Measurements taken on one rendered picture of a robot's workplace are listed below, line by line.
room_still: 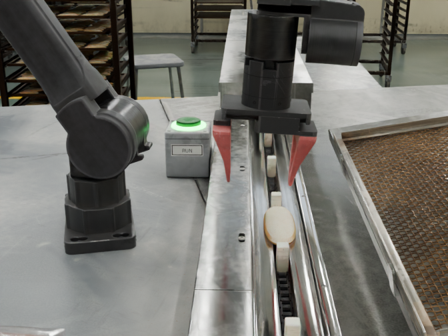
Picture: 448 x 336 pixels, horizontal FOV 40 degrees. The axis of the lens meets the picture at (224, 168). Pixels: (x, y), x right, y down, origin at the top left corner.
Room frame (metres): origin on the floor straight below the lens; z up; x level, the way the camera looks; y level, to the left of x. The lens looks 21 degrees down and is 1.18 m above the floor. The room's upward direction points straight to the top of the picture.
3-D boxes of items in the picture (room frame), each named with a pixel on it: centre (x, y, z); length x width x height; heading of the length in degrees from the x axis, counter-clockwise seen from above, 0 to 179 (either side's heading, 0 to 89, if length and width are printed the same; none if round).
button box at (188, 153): (0.94, 0.05, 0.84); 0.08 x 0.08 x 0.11; 88
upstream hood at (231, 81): (1.77, -0.10, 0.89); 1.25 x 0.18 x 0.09; 178
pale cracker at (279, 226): (0.67, -0.07, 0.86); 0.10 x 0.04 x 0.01; 178
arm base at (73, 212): (0.72, 0.16, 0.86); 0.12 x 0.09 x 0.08; 12
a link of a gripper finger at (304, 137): (0.70, -0.07, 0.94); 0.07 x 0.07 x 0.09; 88
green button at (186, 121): (0.94, 0.06, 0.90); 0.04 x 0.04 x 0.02
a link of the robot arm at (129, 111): (0.73, 0.14, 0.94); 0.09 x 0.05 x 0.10; 84
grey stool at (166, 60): (3.88, 0.45, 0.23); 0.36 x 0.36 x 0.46; 18
